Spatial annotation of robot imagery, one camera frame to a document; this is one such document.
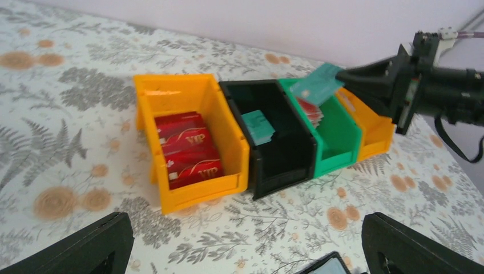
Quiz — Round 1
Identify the orange bin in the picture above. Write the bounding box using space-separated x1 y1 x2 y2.
134 74 249 214
336 88 394 162

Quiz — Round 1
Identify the red VIP cards stack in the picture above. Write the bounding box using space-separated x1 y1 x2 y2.
155 111 224 190

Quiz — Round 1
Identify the teal card with chip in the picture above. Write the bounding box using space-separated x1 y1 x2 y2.
289 63 343 106

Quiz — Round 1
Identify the near orange bin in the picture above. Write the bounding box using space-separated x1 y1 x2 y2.
134 74 249 214

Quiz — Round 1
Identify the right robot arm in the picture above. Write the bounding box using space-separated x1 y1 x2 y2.
335 27 483 164

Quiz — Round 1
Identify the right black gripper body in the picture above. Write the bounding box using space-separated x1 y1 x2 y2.
393 32 440 135

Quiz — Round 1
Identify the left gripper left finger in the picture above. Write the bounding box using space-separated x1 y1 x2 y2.
1 212 134 273

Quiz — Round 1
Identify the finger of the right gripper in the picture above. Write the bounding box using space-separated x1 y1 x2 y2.
349 85 394 119
335 57 397 89

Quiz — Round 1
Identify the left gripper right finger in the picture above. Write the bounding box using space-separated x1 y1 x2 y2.
361 212 483 274

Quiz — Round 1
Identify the black leather card holder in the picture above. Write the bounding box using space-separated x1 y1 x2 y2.
297 251 351 274

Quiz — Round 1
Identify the far orange bin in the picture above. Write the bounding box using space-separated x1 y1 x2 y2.
336 88 394 162

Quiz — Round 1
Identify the floral table mat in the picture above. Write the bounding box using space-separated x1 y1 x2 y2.
1 1 483 273

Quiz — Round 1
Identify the white red-circle cards stack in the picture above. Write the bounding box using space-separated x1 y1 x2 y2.
296 97 324 128

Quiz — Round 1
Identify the green bin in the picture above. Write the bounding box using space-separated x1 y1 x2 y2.
273 96 362 178

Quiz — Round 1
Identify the teal cards stack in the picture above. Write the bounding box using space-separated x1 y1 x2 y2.
241 110 276 146

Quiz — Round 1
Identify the black bin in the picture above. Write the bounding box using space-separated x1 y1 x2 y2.
219 79 317 200

